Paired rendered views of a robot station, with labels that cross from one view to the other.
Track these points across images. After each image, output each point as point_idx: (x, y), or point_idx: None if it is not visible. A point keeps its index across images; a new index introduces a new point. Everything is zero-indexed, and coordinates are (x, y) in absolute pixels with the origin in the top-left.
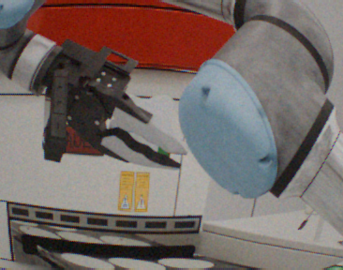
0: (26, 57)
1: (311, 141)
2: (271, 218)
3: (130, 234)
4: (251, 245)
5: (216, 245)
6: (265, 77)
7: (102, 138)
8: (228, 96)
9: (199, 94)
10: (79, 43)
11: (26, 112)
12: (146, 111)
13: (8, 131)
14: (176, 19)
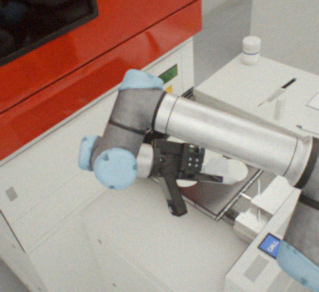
0: (138, 170)
1: None
2: (225, 75)
3: None
4: (228, 109)
5: (205, 102)
6: None
7: None
8: (318, 286)
9: (299, 280)
10: (130, 65)
11: (108, 104)
12: (220, 176)
13: (100, 121)
14: (174, 20)
